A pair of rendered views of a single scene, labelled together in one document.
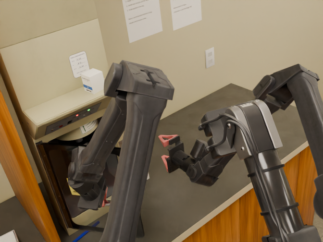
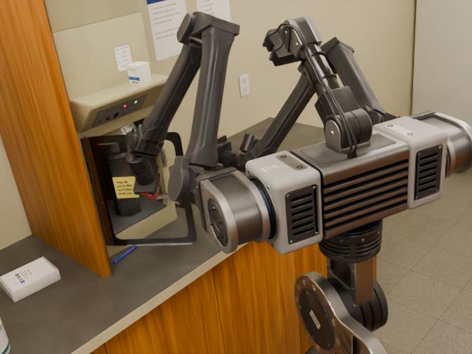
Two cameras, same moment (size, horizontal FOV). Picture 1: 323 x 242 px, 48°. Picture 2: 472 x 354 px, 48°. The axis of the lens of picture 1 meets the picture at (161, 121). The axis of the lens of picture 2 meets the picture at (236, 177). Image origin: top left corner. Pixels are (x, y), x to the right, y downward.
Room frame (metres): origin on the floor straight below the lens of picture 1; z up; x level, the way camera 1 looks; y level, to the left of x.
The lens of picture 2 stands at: (-0.63, 0.23, 1.95)
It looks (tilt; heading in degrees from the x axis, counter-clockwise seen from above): 26 degrees down; 350
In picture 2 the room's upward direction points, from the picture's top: 7 degrees counter-clockwise
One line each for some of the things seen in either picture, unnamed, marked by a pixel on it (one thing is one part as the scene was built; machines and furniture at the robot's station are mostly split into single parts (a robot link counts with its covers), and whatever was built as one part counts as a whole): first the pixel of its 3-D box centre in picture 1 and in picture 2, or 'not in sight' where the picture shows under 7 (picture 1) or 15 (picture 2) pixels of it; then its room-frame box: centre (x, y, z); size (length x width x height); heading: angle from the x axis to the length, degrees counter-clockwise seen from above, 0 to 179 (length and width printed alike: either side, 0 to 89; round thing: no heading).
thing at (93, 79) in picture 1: (93, 80); (139, 72); (1.07, 0.20, 1.54); 0.05 x 0.05 x 0.06; 42
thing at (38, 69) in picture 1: (67, 125); (102, 133); (1.18, 0.36, 1.33); 0.32 x 0.25 x 0.77; 124
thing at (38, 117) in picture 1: (80, 110); (126, 103); (1.03, 0.25, 1.46); 0.32 x 0.12 x 0.10; 124
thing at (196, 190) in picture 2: not in sight; (213, 193); (0.33, 0.11, 1.45); 0.09 x 0.08 x 0.12; 101
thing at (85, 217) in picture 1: (94, 192); (142, 192); (0.93, 0.26, 1.19); 0.30 x 0.01 x 0.40; 71
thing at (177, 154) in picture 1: (180, 159); (230, 159); (1.03, -0.05, 1.20); 0.07 x 0.07 x 0.10; 34
